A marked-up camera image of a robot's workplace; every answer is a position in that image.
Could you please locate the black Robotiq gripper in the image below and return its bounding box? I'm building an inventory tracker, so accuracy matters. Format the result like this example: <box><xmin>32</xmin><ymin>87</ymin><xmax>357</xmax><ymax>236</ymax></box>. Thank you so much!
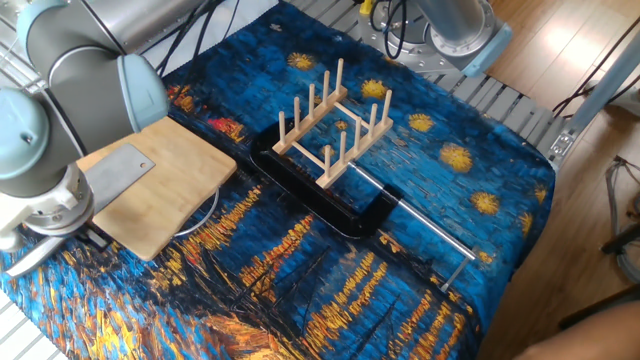
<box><xmin>74</xmin><ymin>222</ymin><xmax>111</xmax><ymax>251</ymax></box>

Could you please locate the steel cleaver knife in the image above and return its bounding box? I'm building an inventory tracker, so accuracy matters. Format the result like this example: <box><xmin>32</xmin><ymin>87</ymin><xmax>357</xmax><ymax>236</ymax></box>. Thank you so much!
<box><xmin>3</xmin><ymin>143</ymin><xmax>157</xmax><ymax>279</ymax></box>

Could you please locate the wooden peg knife rack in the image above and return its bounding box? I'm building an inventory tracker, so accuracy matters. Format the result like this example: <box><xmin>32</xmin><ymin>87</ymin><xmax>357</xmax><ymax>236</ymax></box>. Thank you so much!
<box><xmin>271</xmin><ymin>58</ymin><xmax>395</xmax><ymax>190</ymax></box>

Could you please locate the person's left forearm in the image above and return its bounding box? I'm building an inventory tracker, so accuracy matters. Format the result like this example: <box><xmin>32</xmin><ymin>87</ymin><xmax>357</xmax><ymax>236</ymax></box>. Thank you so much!
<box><xmin>512</xmin><ymin>299</ymin><xmax>640</xmax><ymax>360</ymax></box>

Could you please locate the wooden cutting board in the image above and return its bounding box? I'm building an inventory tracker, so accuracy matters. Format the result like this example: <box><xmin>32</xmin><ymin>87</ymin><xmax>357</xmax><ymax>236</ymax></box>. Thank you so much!
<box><xmin>77</xmin><ymin>116</ymin><xmax>239</xmax><ymax>263</ymax></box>

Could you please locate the starry night painted tablecloth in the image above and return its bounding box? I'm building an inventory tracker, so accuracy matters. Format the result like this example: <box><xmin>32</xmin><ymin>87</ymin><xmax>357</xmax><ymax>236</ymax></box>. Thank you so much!
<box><xmin>0</xmin><ymin>0</ymin><xmax>557</xmax><ymax>360</ymax></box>

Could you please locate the black chair leg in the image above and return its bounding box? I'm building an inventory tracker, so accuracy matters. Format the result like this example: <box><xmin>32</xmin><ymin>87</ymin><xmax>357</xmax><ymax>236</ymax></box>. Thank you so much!
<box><xmin>557</xmin><ymin>284</ymin><xmax>640</xmax><ymax>332</ymax></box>

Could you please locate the white cable under board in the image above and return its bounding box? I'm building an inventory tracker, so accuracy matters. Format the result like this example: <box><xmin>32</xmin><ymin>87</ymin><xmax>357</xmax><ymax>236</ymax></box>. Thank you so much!
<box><xmin>173</xmin><ymin>187</ymin><xmax>222</xmax><ymax>239</ymax></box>

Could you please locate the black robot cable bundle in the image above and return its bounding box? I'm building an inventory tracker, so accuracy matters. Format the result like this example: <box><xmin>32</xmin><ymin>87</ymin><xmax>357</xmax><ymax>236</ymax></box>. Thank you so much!
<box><xmin>154</xmin><ymin>0</ymin><xmax>409</xmax><ymax>76</ymax></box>

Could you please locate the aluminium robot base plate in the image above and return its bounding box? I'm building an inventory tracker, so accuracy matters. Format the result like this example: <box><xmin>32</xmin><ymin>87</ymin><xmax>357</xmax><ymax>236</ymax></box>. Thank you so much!
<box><xmin>357</xmin><ymin>0</ymin><xmax>484</xmax><ymax>77</ymax></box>

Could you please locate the aluminium frame beam with bracket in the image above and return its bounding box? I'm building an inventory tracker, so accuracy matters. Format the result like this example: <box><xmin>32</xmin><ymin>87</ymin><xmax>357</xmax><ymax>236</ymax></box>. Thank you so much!
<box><xmin>547</xmin><ymin>42</ymin><xmax>640</xmax><ymax>167</ymax></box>

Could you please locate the grey hose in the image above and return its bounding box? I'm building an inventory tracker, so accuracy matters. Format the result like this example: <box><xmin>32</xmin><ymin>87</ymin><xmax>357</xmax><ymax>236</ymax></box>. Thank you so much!
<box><xmin>602</xmin><ymin>154</ymin><xmax>640</xmax><ymax>285</ymax></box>

